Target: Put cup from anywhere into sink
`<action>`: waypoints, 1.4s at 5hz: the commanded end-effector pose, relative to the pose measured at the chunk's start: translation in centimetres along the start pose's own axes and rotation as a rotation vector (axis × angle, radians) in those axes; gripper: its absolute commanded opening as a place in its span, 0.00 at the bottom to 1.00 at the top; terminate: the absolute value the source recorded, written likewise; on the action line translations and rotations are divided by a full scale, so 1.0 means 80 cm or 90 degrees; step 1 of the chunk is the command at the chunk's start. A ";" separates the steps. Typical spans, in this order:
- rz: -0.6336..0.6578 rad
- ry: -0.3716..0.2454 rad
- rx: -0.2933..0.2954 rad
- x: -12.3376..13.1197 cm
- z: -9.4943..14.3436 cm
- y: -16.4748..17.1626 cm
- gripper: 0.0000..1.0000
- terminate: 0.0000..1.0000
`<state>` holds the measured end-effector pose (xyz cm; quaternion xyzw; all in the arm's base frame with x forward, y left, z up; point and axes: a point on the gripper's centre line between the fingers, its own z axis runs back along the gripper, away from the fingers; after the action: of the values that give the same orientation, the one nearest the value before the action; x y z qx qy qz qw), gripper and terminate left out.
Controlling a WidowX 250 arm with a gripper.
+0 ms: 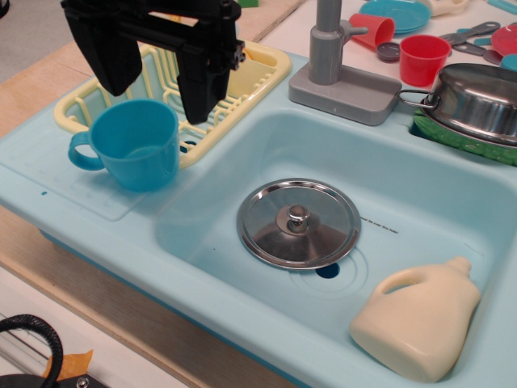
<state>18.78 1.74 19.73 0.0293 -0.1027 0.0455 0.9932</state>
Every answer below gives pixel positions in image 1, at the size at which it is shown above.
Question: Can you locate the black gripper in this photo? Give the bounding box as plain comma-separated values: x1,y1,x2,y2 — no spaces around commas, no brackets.
61,1,245,124

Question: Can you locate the blue plastic cup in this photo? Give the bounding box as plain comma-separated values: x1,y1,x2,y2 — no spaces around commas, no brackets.
68,99,180,192

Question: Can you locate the light blue toy sink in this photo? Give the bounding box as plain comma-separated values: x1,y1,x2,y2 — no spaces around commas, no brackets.
1,44,516,387

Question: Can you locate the red cup lying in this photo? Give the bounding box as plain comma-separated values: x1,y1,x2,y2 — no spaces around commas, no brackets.
349,14,395,50

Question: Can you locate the red cup upright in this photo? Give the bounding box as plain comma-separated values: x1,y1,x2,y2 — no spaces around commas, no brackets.
399,35,452,86

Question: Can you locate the yellow dish rack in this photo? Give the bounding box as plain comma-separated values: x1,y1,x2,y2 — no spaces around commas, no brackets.
53,41,292,169

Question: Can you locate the green block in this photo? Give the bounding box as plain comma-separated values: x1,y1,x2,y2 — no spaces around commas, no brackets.
237,0,259,8

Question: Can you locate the steel pot lid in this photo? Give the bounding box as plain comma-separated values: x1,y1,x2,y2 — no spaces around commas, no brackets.
237,179,361,271

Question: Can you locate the grey toy faucet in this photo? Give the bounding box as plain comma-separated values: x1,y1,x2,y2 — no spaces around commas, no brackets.
288,1,402,126

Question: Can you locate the purple small lid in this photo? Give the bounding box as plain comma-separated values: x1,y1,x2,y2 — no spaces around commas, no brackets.
376,42,400,62

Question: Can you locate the blue plate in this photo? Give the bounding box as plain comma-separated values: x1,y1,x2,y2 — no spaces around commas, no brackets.
359,0,431,35

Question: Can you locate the cream toy item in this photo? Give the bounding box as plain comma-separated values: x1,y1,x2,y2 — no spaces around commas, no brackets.
423,0,469,17

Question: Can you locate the grey toy utensil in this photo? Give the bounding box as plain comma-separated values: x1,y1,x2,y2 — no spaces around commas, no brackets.
440,21,501,46

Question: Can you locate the orange tape piece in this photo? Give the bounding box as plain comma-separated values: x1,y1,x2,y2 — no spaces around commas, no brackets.
57,349,94,381

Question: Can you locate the steel pot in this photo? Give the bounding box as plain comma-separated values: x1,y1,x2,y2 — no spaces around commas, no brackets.
397,63,516,149

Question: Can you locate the red plate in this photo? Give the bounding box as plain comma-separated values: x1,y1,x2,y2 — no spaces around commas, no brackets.
491,23,517,57

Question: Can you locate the cream detergent bottle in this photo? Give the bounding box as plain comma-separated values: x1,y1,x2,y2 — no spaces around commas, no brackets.
349,256,481,382

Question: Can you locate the black cable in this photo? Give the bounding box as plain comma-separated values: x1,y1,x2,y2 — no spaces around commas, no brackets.
0,314,65,388

